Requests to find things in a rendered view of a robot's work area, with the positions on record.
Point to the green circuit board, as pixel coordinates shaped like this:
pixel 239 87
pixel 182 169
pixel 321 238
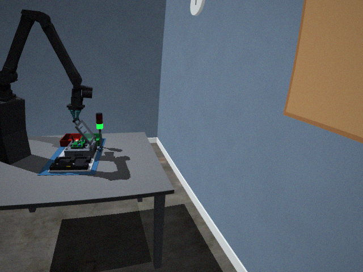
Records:
pixel 78 143

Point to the red bin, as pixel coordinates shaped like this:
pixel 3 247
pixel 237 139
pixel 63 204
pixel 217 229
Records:
pixel 65 139

